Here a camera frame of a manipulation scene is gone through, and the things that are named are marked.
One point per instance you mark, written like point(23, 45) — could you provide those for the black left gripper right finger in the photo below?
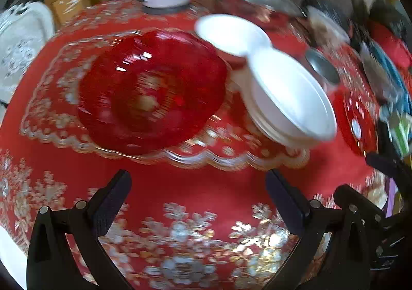
point(347, 261)

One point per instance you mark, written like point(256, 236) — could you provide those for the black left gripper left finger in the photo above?
point(50, 262)

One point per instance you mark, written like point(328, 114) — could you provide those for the large white plate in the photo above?
point(285, 101)

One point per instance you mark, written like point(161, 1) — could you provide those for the red glass flower plate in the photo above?
point(151, 92)

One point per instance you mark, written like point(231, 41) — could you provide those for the small white bowl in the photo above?
point(236, 38)

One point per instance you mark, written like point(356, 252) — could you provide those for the red plate with sticker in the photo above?
point(355, 123)

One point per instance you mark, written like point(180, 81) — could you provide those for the clear plastic bag package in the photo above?
point(384, 78)

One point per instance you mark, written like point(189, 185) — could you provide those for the red floral tablecloth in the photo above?
point(198, 215)

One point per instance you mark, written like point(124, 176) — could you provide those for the clear plastic food container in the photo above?
point(324, 29)

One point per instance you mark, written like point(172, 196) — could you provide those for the black plastic bag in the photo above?
point(390, 17)

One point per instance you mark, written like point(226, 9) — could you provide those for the metal bowl pink handles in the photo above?
point(322, 67)

